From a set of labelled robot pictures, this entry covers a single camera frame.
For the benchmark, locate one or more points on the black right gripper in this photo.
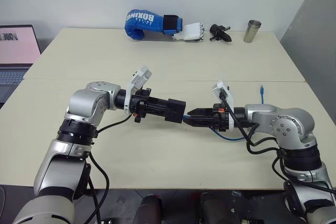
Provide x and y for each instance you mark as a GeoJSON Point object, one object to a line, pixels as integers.
{"type": "Point", "coordinates": [220, 119]}

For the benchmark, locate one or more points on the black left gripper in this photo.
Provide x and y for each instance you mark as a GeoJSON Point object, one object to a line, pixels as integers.
{"type": "Point", "coordinates": [140, 103]}

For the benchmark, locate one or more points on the small black box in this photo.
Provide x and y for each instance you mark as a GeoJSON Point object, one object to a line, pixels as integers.
{"type": "Point", "coordinates": [175, 110]}

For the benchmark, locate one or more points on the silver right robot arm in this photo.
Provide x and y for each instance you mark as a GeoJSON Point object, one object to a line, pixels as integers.
{"type": "Point", "coordinates": [286, 127]}

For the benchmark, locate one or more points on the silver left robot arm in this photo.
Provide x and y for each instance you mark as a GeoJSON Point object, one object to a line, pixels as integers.
{"type": "Point", "coordinates": [84, 103]}

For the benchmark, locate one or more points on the white robotic hand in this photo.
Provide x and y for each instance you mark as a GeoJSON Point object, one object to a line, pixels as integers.
{"type": "Point", "coordinates": [191, 32]}

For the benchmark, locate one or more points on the blue boxing glove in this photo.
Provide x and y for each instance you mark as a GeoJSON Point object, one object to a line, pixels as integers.
{"type": "Point", "coordinates": [147, 22]}

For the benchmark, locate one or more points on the spare black gripper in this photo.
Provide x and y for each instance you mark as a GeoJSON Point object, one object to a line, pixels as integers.
{"type": "Point", "coordinates": [219, 33]}

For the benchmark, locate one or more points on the stainless steel cup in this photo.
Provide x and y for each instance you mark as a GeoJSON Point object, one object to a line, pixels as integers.
{"type": "Point", "coordinates": [252, 32]}

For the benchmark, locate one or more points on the dark rounded shape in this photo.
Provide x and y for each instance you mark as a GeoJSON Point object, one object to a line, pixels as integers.
{"type": "Point", "coordinates": [150, 209]}

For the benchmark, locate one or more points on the grey laptop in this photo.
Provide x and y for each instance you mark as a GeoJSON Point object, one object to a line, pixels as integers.
{"type": "Point", "coordinates": [15, 48]}

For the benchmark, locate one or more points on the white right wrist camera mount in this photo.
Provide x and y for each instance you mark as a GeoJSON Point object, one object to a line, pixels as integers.
{"type": "Point", "coordinates": [226, 95]}

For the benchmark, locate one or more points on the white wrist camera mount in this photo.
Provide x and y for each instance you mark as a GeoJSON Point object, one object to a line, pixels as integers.
{"type": "Point", "coordinates": [139, 77]}
{"type": "Point", "coordinates": [226, 95]}

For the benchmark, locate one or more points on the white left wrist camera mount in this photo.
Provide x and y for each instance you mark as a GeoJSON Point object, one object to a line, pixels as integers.
{"type": "Point", "coordinates": [139, 77]}

